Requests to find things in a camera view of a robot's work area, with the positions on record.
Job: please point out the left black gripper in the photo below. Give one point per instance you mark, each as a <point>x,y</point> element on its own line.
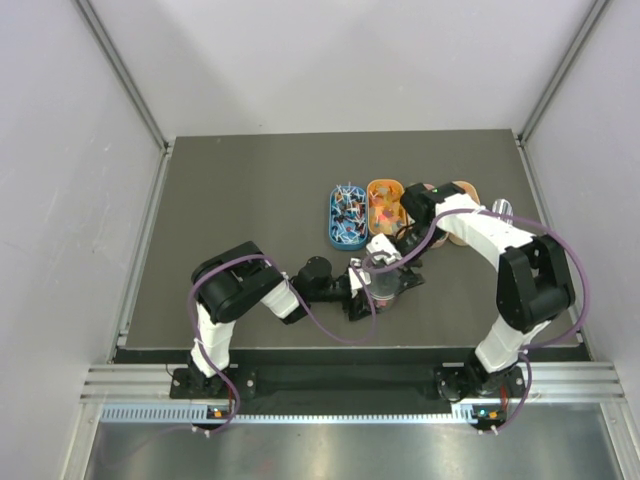
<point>356,302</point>

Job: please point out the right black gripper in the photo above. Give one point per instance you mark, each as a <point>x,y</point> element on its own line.
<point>409,279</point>

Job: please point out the clear jar lid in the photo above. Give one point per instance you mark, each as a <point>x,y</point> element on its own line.
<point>384,283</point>

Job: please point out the clear plastic jar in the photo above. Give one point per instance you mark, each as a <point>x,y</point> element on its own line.
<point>384,302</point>

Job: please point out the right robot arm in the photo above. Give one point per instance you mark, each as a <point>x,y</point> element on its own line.
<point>534,284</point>

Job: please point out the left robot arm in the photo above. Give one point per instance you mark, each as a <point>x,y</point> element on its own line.
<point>227,286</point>

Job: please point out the pink tray of star candies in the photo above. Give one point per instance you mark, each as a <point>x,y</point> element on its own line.
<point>440,237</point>

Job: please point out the orange tray of candies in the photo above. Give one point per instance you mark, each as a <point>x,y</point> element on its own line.
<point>385,212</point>

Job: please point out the blue tray of lollipops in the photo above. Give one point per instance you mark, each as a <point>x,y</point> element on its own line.
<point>348,217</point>

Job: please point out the beige tray of gummies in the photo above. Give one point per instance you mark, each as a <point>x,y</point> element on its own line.
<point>472,192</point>

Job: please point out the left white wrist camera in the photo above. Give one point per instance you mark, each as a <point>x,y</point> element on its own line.
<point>358,278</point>

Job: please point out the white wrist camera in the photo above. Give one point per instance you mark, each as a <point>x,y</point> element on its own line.
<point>382,251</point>
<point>358,278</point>

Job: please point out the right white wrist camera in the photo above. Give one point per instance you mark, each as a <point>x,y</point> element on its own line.
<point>382,251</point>

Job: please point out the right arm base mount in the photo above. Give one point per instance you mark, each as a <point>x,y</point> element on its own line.
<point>454,384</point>

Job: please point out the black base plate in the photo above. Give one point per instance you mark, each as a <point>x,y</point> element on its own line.
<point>279,388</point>

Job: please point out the slotted cable duct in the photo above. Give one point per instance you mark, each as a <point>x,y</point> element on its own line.
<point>212,415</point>

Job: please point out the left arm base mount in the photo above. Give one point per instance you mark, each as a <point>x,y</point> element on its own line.
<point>189,383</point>

